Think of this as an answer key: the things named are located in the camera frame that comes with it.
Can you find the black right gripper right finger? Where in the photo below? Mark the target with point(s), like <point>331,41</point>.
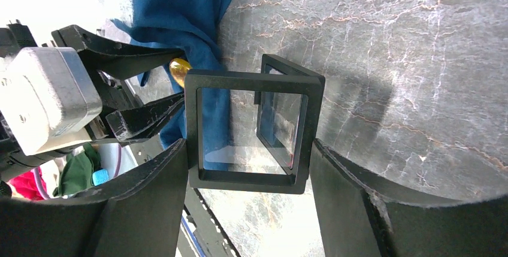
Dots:
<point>361,213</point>

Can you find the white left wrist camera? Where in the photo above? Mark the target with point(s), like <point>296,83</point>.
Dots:
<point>47,99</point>

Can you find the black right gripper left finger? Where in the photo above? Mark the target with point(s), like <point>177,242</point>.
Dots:
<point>136,214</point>

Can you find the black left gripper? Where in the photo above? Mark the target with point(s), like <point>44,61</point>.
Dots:
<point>102,58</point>

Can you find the blue Mickey Mouse t-shirt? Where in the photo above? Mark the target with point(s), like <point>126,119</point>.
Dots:
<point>191,26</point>

